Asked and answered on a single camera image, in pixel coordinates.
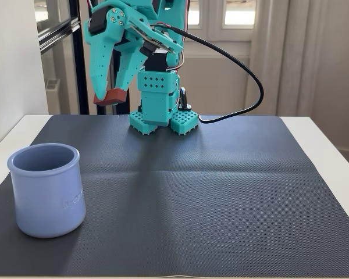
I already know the red-brown wooden block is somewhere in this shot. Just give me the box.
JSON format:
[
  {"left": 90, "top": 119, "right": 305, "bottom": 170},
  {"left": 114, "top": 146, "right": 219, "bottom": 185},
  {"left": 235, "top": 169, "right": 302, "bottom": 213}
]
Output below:
[{"left": 92, "top": 88, "right": 126, "bottom": 107}]

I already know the white french window door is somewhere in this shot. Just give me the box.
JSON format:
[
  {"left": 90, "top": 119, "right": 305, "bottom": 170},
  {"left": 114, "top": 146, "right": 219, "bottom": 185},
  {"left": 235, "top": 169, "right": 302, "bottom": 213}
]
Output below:
[{"left": 124, "top": 0, "right": 291, "bottom": 117}]

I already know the teal robot arm with base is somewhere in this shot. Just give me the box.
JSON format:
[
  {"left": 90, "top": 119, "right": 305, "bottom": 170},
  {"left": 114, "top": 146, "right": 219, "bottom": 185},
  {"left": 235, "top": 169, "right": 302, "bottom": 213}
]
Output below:
[{"left": 129, "top": 0, "right": 199, "bottom": 137}]

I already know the red black servo wire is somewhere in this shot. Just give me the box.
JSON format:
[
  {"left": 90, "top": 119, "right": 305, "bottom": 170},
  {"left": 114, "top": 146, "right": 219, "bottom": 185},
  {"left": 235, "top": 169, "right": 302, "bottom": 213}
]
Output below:
[{"left": 174, "top": 0, "right": 193, "bottom": 70}]

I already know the teal gripper with servo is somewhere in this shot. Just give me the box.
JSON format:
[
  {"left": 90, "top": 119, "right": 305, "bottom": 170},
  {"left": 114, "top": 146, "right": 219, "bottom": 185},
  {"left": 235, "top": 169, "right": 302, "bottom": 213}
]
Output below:
[{"left": 84, "top": 0, "right": 158, "bottom": 102}]

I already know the dark grey textured mat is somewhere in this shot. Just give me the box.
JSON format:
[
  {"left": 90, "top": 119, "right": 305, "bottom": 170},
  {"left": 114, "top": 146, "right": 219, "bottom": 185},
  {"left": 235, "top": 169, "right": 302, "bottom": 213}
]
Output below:
[{"left": 0, "top": 114, "right": 349, "bottom": 277}]

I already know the white curtain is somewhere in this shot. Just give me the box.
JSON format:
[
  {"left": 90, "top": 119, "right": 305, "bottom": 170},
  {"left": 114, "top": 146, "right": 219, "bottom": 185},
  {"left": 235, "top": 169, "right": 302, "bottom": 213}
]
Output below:
[{"left": 250, "top": 0, "right": 349, "bottom": 117}]

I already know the lavender blue pot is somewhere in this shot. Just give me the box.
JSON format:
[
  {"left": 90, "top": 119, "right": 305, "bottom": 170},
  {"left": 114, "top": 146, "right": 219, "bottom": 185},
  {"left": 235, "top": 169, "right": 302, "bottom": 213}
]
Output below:
[{"left": 6, "top": 142, "right": 87, "bottom": 239}]

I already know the metal table clamp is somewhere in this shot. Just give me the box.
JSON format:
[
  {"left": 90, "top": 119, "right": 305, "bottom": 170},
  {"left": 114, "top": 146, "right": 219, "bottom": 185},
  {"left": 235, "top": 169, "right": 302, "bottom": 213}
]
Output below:
[{"left": 179, "top": 87, "right": 193, "bottom": 111}]

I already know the wrist camera module on mount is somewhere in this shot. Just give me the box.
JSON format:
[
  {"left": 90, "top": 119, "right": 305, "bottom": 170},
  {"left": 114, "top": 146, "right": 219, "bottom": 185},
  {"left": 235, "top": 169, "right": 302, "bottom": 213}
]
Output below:
[{"left": 127, "top": 17, "right": 184, "bottom": 56}]

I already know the small white wall vent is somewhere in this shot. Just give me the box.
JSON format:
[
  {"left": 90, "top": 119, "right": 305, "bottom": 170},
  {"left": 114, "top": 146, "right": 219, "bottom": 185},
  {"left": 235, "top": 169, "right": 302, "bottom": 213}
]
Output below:
[{"left": 45, "top": 78, "right": 61, "bottom": 91}]

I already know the black metal door frame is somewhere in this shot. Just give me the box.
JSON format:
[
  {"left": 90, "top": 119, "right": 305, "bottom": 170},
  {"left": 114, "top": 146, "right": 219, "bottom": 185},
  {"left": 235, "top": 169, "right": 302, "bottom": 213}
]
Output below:
[{"left": 37, "top": 0, "right": 129, "bottom": 116}]

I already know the black camera cable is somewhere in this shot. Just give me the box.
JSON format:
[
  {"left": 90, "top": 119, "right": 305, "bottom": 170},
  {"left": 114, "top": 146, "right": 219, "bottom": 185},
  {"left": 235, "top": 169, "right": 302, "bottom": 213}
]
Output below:
[{"left": 151, "top": 24, "right": 265, "bottom": 124}]

